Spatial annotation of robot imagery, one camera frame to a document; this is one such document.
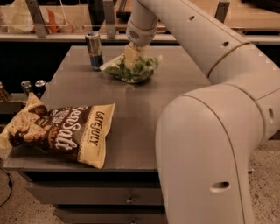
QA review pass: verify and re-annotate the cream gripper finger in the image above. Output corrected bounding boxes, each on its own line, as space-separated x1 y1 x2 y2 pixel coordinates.
124 43 140 69

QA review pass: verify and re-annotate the wooden tray on counter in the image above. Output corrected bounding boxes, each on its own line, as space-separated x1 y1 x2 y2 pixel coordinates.
116 0 134 21

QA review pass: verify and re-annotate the black cable on floor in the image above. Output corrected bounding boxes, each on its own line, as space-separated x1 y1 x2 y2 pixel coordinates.
0 167 14 208

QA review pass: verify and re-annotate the left metal bracket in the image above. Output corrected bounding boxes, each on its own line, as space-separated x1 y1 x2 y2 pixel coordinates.
25 0 48 39

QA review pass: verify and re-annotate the white orange bag behind glass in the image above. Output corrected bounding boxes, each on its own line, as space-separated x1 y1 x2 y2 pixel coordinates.
1 0 72 34

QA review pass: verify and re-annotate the grey drawer cabinet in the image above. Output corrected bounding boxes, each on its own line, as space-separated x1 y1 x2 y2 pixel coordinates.
3 46 209 224

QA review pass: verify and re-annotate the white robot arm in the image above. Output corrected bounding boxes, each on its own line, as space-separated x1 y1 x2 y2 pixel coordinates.
125 0 280 224

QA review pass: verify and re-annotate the brown sea salt chip bag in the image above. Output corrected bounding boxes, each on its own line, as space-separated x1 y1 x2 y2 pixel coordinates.
0 94 115 168

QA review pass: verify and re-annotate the redbull can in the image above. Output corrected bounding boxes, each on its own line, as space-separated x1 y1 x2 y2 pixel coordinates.
85 31 103 71

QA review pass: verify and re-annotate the can on left shelf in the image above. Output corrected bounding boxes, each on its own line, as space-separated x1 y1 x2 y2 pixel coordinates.
21 80 32 95

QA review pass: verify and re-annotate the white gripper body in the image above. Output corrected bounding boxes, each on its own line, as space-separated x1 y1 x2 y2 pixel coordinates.
126 19 158 47

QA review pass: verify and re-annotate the metal bracket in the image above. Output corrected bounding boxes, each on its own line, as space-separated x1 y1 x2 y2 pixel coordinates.
103 0 116 39
214 0 230 23
25 0 48 39

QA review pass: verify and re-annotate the middle metal bracket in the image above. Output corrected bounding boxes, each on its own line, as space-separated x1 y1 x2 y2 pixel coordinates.
103 0 116 39

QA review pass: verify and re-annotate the green jalapeno chip bag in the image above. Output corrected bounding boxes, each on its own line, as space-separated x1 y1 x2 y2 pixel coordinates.
100 54 162 84

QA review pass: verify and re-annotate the right metal bracket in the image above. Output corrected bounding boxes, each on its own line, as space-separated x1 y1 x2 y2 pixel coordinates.
214 0 230 23

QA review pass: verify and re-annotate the dark can on shelf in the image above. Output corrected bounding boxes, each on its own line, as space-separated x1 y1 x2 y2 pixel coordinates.
35 80 46 98

